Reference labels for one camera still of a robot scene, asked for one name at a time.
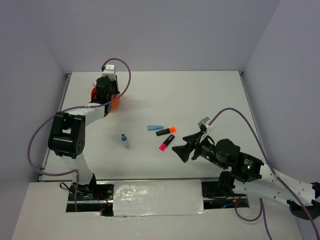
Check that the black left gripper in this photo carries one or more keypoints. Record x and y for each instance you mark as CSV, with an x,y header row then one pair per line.
x,y
115,83

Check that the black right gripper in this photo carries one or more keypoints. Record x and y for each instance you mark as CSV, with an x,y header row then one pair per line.
x,y
183,150

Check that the black highlighter orange cap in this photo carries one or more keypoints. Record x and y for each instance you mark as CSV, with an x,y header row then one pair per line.
x,y
166,131

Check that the blue translucent pen cap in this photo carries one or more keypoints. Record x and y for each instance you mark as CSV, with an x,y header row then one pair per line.
x,y
155,127

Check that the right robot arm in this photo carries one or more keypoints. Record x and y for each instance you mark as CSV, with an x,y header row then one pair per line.
x,y
245,174

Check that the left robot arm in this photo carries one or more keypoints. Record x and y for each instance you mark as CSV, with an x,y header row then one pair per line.
x,y
68,132

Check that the orange round divided container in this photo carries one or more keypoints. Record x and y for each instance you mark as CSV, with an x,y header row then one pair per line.
x,y
113,102

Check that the black highlighter pink cap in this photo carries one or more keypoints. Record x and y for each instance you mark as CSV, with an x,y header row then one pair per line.
x,y
166,143

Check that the reflective silver front panel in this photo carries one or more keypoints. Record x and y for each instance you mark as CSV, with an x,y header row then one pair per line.
x,y
157,198

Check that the small blue-capped glue bottle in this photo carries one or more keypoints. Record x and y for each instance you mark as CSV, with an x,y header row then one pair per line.
x,y
125,141

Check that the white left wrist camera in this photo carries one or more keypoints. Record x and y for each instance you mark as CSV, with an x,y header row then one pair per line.
x,y
109,70

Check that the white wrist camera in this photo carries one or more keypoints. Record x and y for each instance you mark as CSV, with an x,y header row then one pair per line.
x,y
205,128
109,70

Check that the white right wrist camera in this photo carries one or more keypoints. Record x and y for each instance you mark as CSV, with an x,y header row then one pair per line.
x,y
205,128

